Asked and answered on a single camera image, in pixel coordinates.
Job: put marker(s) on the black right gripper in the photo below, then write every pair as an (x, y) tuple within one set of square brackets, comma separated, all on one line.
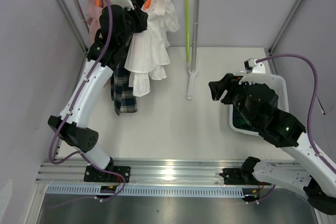
[(231, 83)]

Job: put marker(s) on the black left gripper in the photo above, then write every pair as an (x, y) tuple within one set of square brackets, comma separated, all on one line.
[(140, 16)]

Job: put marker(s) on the dark green plaid skirt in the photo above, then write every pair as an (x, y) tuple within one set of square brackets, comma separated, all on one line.
[(238, 121)]

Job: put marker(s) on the white plastic basket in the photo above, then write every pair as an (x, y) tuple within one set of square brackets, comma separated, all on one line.
[(278, 84)]

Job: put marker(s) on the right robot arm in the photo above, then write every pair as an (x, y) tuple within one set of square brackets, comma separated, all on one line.
[(257, 103)]

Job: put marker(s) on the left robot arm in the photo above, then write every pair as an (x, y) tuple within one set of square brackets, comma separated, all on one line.
[(116, 25)]

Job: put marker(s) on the pink skirt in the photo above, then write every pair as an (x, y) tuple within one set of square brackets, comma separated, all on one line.
[(93, 14)]

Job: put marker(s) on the green plastic hanger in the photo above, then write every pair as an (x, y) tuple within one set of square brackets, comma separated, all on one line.
[(187, 29)]

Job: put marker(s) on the navy cream plaid skirt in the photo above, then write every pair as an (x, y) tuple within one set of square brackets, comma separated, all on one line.
[(121, 93)]

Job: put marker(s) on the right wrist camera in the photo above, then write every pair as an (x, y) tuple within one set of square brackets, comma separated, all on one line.
[(255, 72)]

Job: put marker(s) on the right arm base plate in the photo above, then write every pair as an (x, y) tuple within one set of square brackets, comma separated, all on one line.
[(233, 176)]

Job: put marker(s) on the aluminium mounting rail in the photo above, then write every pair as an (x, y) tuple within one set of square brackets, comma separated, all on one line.
[(145, 172)]

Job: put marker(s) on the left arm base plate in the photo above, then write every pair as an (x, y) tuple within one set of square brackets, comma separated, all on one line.
[(94, 175)]

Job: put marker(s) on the white slotted cable duct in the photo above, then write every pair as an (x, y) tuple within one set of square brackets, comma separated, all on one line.
[(155, 191)]

